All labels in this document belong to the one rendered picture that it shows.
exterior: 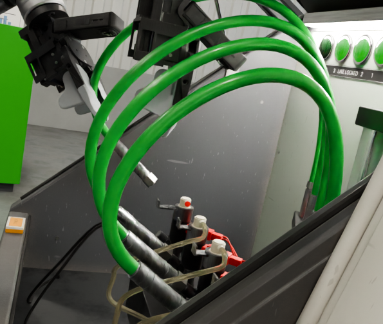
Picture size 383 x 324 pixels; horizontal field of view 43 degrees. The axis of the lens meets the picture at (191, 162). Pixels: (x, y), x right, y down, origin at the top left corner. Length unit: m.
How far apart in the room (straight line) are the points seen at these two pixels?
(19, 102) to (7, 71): 0.25
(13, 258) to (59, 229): 0.23
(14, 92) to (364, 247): 3.71
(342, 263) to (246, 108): 0.70
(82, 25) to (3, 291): 0.42
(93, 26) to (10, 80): 3.16
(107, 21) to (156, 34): 0.19
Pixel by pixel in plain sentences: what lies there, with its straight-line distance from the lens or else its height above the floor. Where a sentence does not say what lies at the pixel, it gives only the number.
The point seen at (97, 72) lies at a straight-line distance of 0.80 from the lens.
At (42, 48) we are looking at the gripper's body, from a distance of 0.84.
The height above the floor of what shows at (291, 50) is 1.34.
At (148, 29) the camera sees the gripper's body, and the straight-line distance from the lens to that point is 0.63.
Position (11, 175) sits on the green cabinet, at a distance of 4.11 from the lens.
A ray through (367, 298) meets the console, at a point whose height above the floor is 1.18.
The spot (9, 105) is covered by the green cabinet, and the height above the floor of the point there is 0.71.
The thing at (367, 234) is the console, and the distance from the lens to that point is 0.38.
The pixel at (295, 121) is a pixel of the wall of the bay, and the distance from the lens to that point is 1.03.
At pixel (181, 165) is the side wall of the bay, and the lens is 1.03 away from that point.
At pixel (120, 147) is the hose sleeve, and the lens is 0.79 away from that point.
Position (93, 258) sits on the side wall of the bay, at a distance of 1.07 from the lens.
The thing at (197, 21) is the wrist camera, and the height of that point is 1.36.
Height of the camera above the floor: 1.30
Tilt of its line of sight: 12 degrees down
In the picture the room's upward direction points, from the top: 11 degrees clockwise
